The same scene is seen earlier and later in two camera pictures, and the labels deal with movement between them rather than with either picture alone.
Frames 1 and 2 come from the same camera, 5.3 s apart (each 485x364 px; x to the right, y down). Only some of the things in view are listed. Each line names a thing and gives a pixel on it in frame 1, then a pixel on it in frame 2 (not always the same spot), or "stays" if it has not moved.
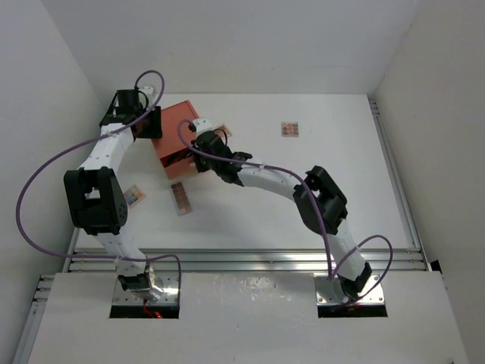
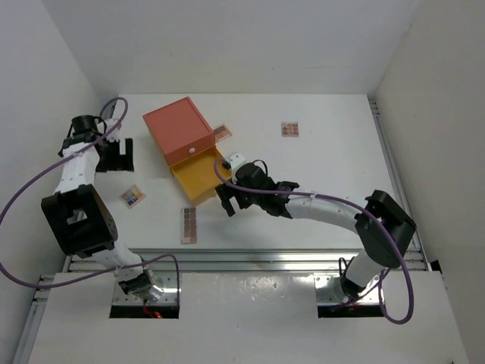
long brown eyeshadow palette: (183, 204) to (189, 225)
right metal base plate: (330, 291) stays
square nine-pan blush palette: (289, 129) stays
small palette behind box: (221, 133) stays
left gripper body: (150, 125) to (111, 160)
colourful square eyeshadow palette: (133, 196) stays
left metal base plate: (168, 280) stays
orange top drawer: (179, 164) to (180, 139)
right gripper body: (204, 164) to (245, 199)
